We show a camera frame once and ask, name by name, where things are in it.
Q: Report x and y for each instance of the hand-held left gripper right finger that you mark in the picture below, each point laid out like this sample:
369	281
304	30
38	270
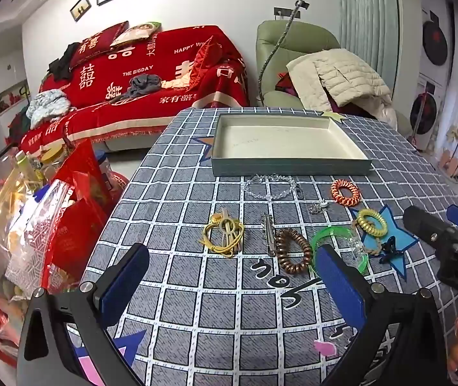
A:
341	285

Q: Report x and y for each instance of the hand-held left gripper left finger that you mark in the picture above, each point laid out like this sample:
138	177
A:
126	285

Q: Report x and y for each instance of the black hair claw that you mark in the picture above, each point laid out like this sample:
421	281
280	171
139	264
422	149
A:
390	247

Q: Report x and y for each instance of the green plastic bangle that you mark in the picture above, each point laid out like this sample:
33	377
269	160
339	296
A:
317	241

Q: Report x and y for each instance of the silver metal hair clip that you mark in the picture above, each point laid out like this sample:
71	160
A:
268	233

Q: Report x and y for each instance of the beige hair clip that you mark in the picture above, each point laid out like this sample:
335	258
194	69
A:
229	227

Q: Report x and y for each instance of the shallow grey cardboard box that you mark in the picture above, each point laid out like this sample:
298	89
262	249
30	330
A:
277	140

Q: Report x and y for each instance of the red gift bag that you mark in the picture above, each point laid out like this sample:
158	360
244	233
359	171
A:
76	217

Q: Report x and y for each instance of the grey checked tablecloth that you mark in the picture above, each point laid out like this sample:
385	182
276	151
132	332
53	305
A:
213	293

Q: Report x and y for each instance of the white washing machine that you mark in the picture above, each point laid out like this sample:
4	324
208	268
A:
436	40
424	112

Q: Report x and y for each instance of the blue lid jar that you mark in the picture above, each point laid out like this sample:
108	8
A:
101	167

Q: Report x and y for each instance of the clear plastic snack bag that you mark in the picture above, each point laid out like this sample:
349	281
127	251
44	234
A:
20	225

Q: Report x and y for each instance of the yellow lid jar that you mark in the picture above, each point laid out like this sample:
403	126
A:
54	159

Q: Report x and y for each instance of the yellow green bottle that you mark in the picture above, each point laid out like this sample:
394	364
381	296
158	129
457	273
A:
26	167

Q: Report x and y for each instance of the white puffer jacket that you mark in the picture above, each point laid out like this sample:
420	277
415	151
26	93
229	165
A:
341	72

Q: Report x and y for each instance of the light knit blanket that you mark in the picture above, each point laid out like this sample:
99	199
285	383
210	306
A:
48	106

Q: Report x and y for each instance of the red purple garment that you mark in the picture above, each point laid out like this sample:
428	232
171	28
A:
285	84

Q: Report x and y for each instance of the grey garment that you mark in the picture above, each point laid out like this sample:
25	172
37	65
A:
140	86

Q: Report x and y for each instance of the grey curtain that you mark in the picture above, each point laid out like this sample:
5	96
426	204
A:
367	20

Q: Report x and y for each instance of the framed landscape painting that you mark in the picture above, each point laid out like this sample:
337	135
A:
10	98

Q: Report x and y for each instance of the black clothes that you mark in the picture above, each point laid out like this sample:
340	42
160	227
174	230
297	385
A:
64	62

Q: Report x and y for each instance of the red covered sofa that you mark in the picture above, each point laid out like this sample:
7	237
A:
172	56

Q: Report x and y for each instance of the green armchair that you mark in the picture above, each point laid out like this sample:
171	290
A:
281	36

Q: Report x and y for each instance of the red satin pillow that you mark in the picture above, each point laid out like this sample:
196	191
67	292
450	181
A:
205	60

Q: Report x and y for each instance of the red embroidered pillow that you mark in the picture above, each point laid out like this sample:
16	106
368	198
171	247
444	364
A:
92	46

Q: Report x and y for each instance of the gooseneck phone stand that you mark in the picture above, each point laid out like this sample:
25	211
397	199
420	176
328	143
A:
289	20

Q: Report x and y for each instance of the portrait printed pillow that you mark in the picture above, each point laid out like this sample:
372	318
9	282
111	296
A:
134	34

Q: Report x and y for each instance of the wall socket panel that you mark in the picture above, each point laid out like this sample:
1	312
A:
279	12

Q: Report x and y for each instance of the small black picture frame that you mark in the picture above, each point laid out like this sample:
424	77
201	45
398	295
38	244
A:
80	8

